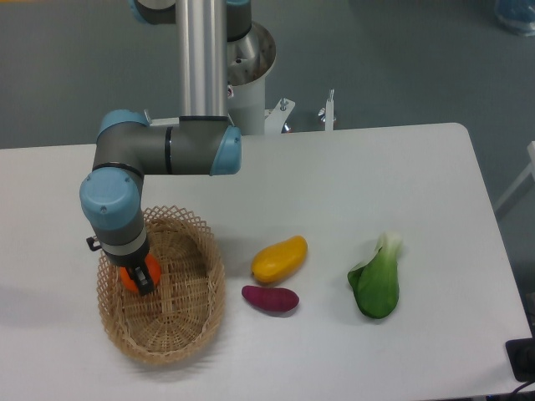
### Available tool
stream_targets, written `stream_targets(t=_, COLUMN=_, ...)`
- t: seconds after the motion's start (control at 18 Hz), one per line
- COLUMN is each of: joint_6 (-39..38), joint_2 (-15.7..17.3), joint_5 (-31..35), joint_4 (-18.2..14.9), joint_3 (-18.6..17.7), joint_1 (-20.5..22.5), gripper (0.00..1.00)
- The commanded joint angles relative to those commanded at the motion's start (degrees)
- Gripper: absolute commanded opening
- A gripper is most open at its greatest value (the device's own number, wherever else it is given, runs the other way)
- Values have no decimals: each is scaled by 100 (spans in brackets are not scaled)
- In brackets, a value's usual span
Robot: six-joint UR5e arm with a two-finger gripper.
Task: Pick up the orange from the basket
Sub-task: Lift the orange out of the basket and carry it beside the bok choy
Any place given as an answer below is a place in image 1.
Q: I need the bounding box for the woven wicker basket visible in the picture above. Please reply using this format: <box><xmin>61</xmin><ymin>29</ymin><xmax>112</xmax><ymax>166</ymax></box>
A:
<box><xmin>96</xmin><ymin>206</ymin><xmax>226</xmax><ymax>365</ymax></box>

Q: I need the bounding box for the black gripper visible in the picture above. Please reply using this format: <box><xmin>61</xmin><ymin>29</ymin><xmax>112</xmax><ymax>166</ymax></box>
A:
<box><xmin>85</xmin><ymin>236</ymin><xmax>154</xmax><ymax>297</ymax></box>

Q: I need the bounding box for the orange fruit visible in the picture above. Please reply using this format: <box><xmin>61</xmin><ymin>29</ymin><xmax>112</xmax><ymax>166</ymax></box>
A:
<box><xmin>119</xmin><ymin>254</ymin><xmax>161</xmax><ymax>294</ymax></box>

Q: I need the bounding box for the green bok choy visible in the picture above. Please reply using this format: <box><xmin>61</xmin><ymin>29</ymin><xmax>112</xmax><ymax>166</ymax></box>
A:
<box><xmin>347</xmin><ymin>232</ymin><xmax>402</xmax><ymax>319</ymax></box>

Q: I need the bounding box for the black device at table edge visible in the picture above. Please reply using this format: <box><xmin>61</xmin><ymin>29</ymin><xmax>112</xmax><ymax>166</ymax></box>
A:
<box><xmin>505</xmin><ymin>338</ymin><xmax>534</xmax><ymax>382</ymax></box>

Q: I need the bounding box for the white metal frame right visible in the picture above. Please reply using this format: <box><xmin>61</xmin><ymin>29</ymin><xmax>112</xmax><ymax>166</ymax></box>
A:
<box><xmin>493</xmin><ymin>141</ymin><xmax>534</xmax><ymax>220</ymax></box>

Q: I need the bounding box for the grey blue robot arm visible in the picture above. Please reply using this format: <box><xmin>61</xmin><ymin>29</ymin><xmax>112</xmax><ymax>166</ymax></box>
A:
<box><xmin>79</xmin><ymin>1</ymin><xmax>252</xmax><ymax>296</ymax></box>

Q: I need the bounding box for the yellow mango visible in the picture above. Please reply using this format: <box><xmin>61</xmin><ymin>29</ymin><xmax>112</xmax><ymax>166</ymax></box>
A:
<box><xmin>251</xmin><ymin>236</ymin><xmax>308</xmax><ymax>284</ymax></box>

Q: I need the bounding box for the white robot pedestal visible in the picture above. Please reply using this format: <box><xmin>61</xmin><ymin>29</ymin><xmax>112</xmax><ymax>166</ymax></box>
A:
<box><xmin>148</xmin><ymin>14</ymin><xmax>296</xmax><ymax>135</ymax></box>

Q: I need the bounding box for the purple sweet potato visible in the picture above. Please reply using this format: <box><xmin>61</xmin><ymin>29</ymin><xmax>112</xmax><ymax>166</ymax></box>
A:
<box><xmin>242</xmin><ymin>286</ymin><xmax>299</xmax><ymax>313</ymax></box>

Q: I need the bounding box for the blue bag in background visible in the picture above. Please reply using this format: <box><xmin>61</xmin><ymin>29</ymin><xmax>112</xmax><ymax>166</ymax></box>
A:
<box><xmin>494</xmin><ymin>0</ymin><xmax>534</xmax><ymax>37</ymax></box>

